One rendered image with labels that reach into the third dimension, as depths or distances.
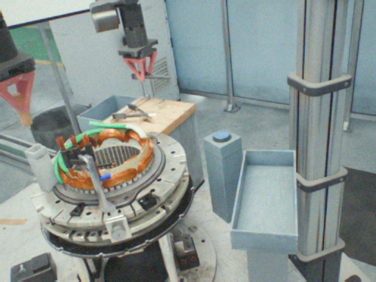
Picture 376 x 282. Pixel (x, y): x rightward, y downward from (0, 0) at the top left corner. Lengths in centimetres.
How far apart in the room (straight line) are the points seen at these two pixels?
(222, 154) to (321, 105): 25
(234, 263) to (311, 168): 30
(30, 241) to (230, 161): 63
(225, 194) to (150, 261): 26
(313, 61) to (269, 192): 29
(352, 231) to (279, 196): 143
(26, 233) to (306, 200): 81
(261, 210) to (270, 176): 11
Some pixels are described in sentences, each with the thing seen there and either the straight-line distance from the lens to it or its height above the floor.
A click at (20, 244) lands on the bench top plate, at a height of 78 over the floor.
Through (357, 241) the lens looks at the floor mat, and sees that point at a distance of 210.
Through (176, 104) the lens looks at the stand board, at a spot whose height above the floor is 107.
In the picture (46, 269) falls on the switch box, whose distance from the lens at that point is 101.
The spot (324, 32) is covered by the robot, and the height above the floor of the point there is 128.
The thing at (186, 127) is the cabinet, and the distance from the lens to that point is 103.
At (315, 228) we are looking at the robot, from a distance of 105.
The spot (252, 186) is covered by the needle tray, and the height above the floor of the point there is 103.
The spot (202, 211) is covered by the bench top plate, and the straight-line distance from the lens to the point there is 108.
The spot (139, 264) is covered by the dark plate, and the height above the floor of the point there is 78.
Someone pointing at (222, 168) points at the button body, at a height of 97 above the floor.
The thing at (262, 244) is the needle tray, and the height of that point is 104.
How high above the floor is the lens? 150
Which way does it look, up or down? 31 degrees down
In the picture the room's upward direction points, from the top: 9 degrees counter-clockwise
